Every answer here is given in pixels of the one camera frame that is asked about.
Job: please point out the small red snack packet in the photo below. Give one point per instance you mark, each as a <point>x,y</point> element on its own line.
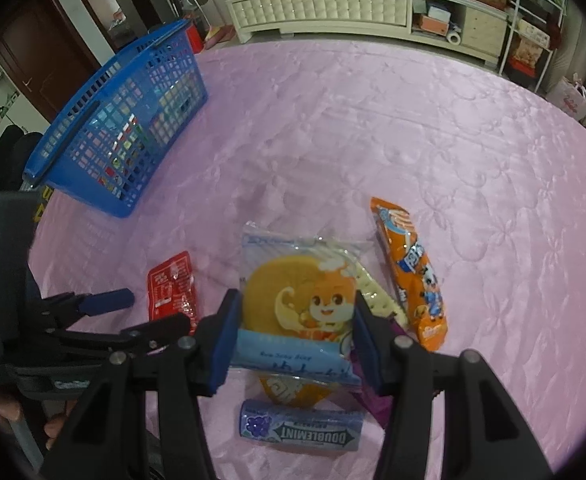
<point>170,285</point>

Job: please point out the white metal storage rack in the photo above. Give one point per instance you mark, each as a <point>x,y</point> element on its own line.
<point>528,45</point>

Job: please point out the red and black box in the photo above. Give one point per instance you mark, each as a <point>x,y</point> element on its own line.
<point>520,69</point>

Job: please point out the broom with pink dustpan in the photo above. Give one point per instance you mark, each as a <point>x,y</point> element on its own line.
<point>218,37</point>

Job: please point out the person's left hand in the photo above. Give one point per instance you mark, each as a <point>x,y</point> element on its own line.
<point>55,430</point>

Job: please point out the blue chewing gum pack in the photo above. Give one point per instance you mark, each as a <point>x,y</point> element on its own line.
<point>298,425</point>

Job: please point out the purple snack packet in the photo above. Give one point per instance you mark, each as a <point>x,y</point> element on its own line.
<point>373,407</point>

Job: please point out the light blue cake packet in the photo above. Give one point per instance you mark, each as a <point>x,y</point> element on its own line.
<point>293,290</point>

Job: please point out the blue plastic basket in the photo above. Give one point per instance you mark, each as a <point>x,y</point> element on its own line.
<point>173,85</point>

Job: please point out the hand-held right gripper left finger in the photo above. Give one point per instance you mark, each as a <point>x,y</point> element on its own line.
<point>220,340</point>

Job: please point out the pink tote bag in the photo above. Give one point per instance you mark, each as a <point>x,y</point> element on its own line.
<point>568,97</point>

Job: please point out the clear cracker packet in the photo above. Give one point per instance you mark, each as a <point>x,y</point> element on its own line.
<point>380,302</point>

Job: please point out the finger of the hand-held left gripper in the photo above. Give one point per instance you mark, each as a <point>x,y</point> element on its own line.
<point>108,300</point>
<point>158,329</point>

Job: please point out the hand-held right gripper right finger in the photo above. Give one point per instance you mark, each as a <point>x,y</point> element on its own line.
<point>365,340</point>

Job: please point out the white television cabinet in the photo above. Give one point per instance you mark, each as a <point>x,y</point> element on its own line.
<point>323,7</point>

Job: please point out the brown wooden door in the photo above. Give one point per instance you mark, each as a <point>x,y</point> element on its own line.
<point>38,50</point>

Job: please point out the long orange snack packet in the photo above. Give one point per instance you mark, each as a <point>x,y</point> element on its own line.
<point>413,270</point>

